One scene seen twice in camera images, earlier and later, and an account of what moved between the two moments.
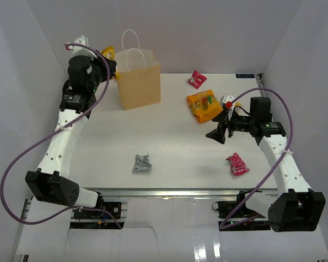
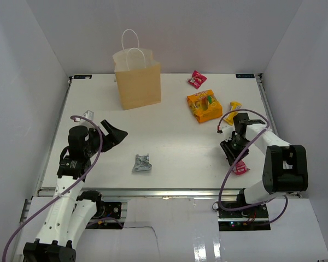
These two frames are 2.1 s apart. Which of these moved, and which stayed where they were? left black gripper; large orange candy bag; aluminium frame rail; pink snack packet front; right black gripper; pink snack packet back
Moved: left black gripper; right black gripper
Stayed: aluminium frame rail; pink snack packet front; large orange candy bag; pink snack packet back
